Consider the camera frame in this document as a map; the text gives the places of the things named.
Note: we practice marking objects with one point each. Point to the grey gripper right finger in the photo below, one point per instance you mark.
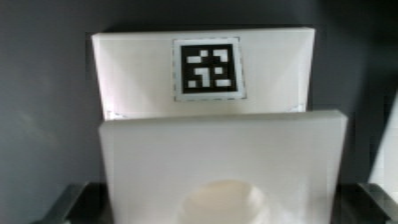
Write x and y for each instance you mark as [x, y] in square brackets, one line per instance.
[365, 205]

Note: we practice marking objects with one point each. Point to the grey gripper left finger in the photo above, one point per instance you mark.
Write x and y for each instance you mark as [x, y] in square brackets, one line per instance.
[81, 207]

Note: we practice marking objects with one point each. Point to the white lamp base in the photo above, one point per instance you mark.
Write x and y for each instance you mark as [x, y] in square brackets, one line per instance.
[222, 154]

